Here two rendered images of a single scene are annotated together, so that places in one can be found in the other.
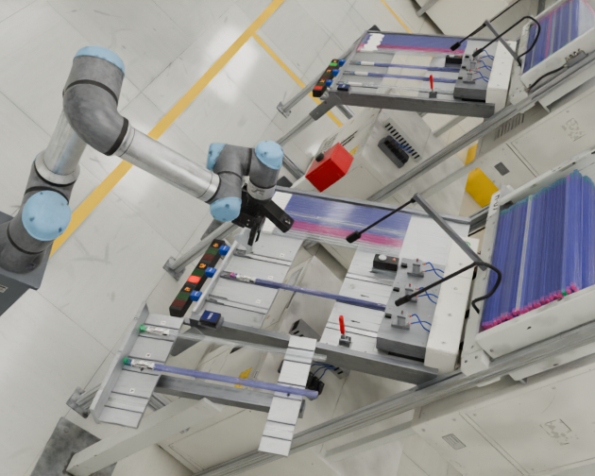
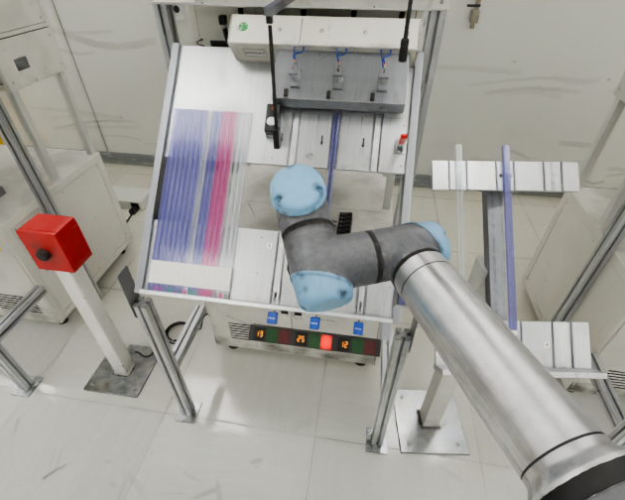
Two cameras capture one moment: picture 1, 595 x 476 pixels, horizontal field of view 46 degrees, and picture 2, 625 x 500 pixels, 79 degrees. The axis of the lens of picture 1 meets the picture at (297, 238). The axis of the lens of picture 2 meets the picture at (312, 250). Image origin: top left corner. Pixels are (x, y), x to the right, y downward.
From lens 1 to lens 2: 1.59 m
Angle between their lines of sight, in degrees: 47
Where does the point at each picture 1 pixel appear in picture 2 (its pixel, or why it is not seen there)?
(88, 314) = (291, 476)
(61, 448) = (424, 438)
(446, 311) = (359, 36)
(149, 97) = not seen: outside the picture
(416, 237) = (213, 99)
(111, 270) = (225, 476)
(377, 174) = (24, 211)
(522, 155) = (5, 31)
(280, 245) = (251, 252)
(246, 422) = not seen: hidden behind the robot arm
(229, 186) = (413, 237)
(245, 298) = not seen: hidden behind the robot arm
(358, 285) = (306, 149)
